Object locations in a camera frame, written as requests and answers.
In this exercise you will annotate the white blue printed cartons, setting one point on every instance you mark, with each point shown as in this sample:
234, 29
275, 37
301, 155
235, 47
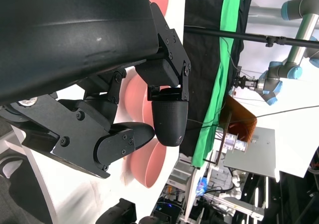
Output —
236, 143

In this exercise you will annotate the brown wooden rack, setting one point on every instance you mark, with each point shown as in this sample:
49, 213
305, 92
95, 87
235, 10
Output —
223, 139

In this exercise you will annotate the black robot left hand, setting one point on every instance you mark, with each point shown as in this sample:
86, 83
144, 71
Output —
74, 34

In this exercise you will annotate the black tripod pole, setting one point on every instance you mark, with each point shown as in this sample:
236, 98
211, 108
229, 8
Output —
249, 36

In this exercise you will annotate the black cloth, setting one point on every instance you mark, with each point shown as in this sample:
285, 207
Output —
199, 59

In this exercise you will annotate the grey blue industrial robot arm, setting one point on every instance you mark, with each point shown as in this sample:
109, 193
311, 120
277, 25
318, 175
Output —
305, 32

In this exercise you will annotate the green cloth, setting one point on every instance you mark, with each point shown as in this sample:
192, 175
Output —
214, 97

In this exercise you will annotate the grey metal cabinet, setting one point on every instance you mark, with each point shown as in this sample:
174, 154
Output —
256, 154

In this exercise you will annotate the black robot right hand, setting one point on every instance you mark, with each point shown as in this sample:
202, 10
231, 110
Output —
119, 212

